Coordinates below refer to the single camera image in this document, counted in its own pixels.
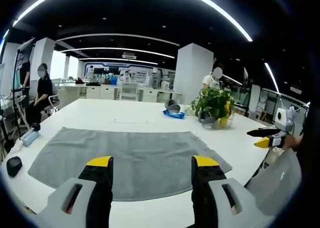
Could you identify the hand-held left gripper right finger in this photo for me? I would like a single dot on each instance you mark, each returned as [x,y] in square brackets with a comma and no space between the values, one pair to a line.
[220,200]

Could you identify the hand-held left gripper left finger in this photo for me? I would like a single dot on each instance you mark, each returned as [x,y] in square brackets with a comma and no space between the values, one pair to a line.
[75,198]

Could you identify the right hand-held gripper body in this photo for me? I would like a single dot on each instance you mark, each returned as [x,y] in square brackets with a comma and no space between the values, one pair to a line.
[283,119]

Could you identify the grey towel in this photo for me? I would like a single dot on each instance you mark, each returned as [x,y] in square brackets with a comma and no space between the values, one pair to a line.
[130,163]

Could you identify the person's right hand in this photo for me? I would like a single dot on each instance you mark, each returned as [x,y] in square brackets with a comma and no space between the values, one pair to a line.
[292,141]

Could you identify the yellow bottle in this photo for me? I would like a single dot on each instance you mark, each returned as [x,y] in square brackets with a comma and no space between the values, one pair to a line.
[224,115]

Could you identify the grey cap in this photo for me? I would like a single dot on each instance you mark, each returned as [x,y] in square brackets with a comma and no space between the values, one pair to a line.
[172,106]
[208,120]

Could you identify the green potted plant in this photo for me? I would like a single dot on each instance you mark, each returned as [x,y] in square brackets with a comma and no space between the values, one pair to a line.
[213,104]

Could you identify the black computer mouse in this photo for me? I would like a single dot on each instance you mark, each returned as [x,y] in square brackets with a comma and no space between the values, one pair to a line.
[13,166]

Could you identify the light blue box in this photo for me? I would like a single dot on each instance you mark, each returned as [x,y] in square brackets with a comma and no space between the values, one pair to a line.
[29,137]

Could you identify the white office chair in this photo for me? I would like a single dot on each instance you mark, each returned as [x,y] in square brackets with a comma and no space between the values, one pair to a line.
[53,97]

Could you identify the white table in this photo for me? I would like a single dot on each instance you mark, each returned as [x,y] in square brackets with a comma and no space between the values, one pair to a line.
[140,112]

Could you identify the black tripod stand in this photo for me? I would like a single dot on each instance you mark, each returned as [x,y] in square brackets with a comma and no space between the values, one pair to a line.
[12,105]

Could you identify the white cabinet row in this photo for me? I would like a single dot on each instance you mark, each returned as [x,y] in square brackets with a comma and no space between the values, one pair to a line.
[120,91]

